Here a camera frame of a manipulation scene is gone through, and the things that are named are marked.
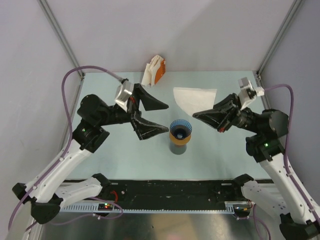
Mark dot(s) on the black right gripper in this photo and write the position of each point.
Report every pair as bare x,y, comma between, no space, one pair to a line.
221,118

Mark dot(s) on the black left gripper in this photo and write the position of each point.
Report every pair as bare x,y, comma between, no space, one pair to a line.
144,128

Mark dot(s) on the single white paper filter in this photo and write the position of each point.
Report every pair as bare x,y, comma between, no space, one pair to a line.
194,100

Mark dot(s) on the blue glass dripper cone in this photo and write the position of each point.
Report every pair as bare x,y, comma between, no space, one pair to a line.
180,129

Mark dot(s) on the white paper coffee filters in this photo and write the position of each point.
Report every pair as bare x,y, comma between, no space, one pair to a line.
149,72

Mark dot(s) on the glass beaker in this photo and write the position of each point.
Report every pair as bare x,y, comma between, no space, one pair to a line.
177,149

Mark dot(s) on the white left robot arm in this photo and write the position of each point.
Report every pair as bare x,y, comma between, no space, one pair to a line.
45,193

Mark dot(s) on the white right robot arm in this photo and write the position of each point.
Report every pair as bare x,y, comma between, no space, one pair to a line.
297,212

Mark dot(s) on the orange filter box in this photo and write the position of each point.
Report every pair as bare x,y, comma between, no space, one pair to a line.
159,69

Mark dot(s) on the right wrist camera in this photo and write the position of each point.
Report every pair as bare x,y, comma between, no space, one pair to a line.
248,93

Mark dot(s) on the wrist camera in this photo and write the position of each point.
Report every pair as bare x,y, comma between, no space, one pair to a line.
123,93
248,93

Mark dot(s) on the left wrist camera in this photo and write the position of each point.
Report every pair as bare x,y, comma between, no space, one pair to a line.
123,93

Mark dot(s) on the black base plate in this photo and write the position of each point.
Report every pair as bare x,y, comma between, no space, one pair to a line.
173,195

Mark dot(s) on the white cable duct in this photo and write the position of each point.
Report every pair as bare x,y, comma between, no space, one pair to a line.
95,207

